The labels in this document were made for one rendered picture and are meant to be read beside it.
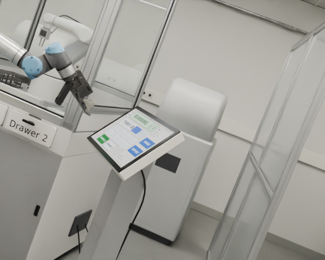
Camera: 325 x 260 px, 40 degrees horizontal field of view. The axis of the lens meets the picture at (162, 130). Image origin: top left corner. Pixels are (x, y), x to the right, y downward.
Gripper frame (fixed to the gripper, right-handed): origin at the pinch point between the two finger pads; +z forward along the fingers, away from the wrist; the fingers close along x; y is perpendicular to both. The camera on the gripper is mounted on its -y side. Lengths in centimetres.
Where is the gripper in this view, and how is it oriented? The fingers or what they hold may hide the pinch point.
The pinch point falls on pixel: (87, 114)
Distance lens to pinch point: 213.0
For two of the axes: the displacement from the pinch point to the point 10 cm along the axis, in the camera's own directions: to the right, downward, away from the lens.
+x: -3.9, -2.5, 8.8
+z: 4.2, 8.0, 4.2
